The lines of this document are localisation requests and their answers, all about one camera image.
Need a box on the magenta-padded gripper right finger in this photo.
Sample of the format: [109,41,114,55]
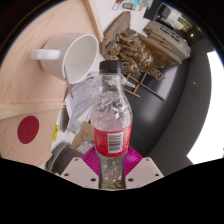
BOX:
[123,146,165,190]

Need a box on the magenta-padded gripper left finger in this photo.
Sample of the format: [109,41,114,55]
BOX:
[59,146,101,190]

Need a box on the clear red-label drink bottle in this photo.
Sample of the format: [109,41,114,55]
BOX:
[89,59,134,190]

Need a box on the brown cardboard box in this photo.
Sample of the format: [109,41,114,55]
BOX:
[70,120,96,151]

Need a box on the grey plant saucer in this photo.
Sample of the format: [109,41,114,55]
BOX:
[44,142,72,173]

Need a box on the small yellow item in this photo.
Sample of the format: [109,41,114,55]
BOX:
[51,124,61,143]

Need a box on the small white cup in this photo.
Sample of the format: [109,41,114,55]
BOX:
[59,105,70,134]

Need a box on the printed newspaper sheet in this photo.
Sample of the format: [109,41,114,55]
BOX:
[64,75,101,129]

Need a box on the flat round red coaster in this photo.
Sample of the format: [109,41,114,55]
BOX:
[16,115,40,145]

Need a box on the wooden easel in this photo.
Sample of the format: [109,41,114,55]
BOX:
[121,71,143,99]

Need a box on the white green-label spray bottle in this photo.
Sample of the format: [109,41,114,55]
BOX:
[120,74,138,90]

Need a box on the ceiling strip light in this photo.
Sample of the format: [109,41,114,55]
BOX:
[186,49,224,165]

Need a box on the white ceramic mug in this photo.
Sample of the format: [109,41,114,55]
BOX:
[30,32,100,85]

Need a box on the golden relief sculpture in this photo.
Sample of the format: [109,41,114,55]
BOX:
[100,11,183,81]

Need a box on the black foam block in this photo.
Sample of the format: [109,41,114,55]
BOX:
[143,3,174,24]

